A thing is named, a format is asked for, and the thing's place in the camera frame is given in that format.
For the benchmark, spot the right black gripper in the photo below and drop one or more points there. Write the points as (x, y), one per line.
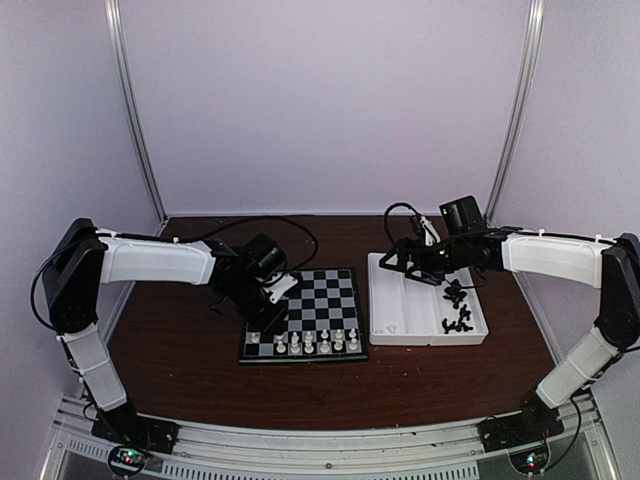
(405, 248)

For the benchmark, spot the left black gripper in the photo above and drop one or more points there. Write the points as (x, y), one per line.
(268, 322)

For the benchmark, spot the black grey chess board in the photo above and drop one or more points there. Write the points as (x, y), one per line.
(326, 299)

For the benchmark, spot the white queen chess piece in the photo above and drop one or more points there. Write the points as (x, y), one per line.
(309, 347)

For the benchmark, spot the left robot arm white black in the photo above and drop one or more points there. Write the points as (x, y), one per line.
(87, 258)

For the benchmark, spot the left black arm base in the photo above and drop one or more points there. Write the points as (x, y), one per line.
(124, 425)

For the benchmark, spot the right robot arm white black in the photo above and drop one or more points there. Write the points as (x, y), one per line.
(595, 284)

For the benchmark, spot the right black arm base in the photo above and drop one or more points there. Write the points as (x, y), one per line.
(533, 423)

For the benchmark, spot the black chess pieces upper pile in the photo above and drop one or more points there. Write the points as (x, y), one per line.
(455, 293)

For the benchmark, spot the black chess pieces pile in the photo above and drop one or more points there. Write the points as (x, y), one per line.
(455, 293)
(461, 325)

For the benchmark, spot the black chess pieces lower pile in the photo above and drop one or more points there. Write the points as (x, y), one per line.
(461, 325)

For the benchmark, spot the left controller board with LEDs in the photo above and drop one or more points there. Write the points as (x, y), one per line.
(124, 460)

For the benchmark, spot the controller board with leds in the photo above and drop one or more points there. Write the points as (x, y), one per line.
(124, 460)
(530, 461)

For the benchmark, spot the right controller board with LEDs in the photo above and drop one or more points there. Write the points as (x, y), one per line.
(530, 461)

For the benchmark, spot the white divided plastic tray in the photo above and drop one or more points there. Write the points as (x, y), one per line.
(417, 309)

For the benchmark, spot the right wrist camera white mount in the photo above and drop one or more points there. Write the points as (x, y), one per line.
(424, 230)

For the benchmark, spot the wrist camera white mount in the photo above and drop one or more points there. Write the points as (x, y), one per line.
(424, 230)
(278, 286)

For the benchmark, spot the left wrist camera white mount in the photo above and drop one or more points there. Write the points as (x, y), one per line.
(278, 286)

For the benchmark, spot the right aluminium frame post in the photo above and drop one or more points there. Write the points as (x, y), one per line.
(527, 69)

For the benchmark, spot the aluminium frame post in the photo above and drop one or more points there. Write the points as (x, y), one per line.
(118, 41)
(527, 69)

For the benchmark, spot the aluminium front rail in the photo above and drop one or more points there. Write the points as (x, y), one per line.
(454, 450)

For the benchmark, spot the left aluminium frame post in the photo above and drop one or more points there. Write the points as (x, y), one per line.
(118, 41)

